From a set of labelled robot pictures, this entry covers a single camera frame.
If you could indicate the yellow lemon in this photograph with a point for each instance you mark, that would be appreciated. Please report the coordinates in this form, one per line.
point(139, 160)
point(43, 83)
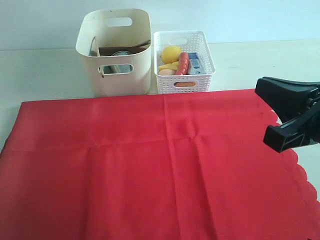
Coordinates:
point(171, 54)

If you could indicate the red tablecloth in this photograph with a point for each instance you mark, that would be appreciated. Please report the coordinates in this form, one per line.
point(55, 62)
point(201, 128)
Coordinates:
point(187, 166)

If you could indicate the white woven plastic basket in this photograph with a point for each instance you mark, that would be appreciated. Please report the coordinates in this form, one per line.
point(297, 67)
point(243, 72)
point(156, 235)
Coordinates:
point(194, 43)

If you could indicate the brown wooden plate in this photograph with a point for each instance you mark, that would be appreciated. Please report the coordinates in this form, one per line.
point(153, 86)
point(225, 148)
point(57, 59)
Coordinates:
point(111, 51)

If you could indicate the red sausage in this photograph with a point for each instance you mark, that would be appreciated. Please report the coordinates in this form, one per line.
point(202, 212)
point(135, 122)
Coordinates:
point(183, 64)

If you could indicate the yellow cheese wedge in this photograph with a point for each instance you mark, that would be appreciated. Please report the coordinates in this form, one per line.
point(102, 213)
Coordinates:
point(171, 66)

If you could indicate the blue milk carton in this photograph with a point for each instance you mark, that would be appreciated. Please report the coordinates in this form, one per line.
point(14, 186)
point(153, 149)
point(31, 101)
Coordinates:
point(196, 63)

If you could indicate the silver table knife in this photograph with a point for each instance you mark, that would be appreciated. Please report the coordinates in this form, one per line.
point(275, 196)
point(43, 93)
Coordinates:
point(146, 43)

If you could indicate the fried chicken nugget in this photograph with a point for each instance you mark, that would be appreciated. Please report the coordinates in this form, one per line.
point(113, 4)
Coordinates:
point(182, 84)

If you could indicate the wooden chopstick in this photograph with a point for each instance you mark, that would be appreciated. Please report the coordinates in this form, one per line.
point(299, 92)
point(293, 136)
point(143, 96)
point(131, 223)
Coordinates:
point(94, 48)
point(101, 71)

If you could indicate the stainless steel cup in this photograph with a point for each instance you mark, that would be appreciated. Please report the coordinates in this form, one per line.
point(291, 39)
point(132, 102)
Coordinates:
point(122, 53)

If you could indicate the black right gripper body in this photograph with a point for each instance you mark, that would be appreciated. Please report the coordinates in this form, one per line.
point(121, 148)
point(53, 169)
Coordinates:
point(315, 110)

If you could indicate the pale green ceramic bowl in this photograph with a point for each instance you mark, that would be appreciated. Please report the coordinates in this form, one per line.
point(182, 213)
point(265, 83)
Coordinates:
point(117, 69)

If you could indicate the brown egg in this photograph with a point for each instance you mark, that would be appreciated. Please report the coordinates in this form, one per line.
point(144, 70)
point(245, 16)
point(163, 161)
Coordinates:
point(167, 72)

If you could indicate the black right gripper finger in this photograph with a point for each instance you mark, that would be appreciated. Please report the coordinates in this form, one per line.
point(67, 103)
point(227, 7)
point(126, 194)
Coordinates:
point(287, 98)
point(294, 133)

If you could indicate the cream plastic bin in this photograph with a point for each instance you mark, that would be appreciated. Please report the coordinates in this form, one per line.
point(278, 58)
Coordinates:
point(124, 27)

